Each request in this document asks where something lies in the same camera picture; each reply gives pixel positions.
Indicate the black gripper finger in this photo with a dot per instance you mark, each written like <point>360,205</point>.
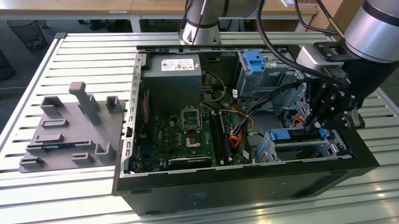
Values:
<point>340,114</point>
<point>318,100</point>

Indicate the hard disk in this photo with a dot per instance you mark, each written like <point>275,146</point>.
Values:
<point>279,136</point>

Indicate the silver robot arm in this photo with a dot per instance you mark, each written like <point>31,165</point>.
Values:
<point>371,35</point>

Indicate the metal disk bay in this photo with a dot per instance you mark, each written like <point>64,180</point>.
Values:
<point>299,151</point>

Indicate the black RAM slot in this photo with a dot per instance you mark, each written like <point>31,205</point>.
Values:
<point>213,140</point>
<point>224,140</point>

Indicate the metal drive cage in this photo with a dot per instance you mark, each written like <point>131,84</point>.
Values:
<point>264,81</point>

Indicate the blue drive carrier latch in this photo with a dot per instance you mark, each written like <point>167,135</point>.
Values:
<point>255,63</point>

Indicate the round gray speaker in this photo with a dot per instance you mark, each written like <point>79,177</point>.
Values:
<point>255,141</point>

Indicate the wooden cabinet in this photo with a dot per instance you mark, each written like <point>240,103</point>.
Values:
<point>324,21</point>

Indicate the CPU socket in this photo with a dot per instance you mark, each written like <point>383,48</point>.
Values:
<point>192,142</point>

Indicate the gray power supply unit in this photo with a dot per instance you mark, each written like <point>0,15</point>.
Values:
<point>171,79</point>

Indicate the black graphics card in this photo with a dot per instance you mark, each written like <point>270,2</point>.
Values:
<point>189,162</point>

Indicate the black PC case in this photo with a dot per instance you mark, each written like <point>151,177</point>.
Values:
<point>217,191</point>

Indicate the green motherboard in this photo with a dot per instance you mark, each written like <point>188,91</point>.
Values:
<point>168,137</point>

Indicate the gray parts rack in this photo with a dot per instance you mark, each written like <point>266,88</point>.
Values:
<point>75,130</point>

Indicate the dark RAM stick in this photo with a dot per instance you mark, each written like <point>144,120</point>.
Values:
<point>56,147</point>

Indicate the wooden desk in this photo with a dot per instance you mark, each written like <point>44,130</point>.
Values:
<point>77,5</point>

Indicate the black mesh waste basket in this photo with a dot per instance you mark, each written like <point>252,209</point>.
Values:
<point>25,32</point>

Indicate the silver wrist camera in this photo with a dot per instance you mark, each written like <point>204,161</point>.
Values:
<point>311,60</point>

